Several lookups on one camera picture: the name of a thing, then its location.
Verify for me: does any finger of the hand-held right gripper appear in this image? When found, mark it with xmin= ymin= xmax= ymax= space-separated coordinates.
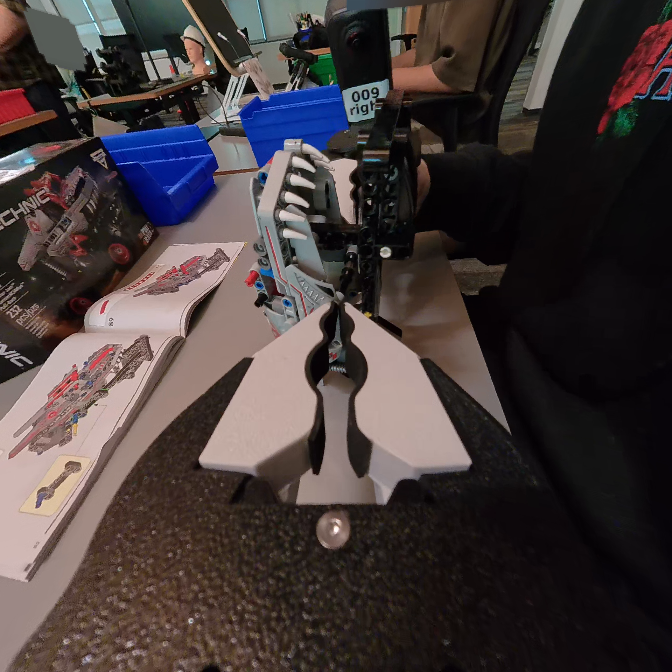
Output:
xmin=331 ymin=157 xmax=365 ymax=225

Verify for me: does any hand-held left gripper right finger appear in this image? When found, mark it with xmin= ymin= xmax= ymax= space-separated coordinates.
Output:
xmin=338 ymin=302 xmax=473 ymax=506

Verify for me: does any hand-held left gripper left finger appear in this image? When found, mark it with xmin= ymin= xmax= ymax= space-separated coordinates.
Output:
xmin=198 ymin=302 xmax=339 ymax=502

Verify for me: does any grey black toy brick model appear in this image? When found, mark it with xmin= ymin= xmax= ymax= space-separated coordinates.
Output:
xmin=247 ymin=89 xmax=421 ymax=379

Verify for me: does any person's right forearm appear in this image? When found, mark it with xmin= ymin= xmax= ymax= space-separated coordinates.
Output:
xmin=420 ymin=144 xmax=531 ymax=263

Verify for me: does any person's right hand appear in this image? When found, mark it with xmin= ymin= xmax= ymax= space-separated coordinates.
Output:
xmin=414 ymin=157 xmax=433 ymax=218

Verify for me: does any green storage bin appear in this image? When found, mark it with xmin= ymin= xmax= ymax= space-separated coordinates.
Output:
xmin=310 ymin=50 xmax=337 ymax=87

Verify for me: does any black pen holder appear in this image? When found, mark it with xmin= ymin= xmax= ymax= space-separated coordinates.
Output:
xmin=293 ymin=10 xmax=329 ymax=51

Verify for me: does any blue storage bin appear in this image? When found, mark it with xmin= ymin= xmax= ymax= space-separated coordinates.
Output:
xmin=100 ymin=123 xmax=218 ymax=226
xmin=239 ymin=84 xmax=350 ymax=169

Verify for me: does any white instruction booklet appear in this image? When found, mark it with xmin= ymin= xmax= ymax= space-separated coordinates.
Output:
xmin=0 ymin=241 xmax=247 ymax=582

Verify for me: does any wooden board on white stand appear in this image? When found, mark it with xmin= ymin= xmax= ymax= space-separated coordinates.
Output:
xmin=181 ymin=0 xmax=274 ymax=113

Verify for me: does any black office chair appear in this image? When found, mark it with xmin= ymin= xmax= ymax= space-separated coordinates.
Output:
xmin=409 ymin=0 xmax=547 ymax=153

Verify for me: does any mannequin head with white hat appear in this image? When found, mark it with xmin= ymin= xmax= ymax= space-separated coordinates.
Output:
xmin=180 ymin=25 xmax=211 ymax=79

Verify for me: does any black toy set box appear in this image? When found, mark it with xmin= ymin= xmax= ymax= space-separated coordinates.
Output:
xmin=0 ymin=136 xmax=158 ymax=384

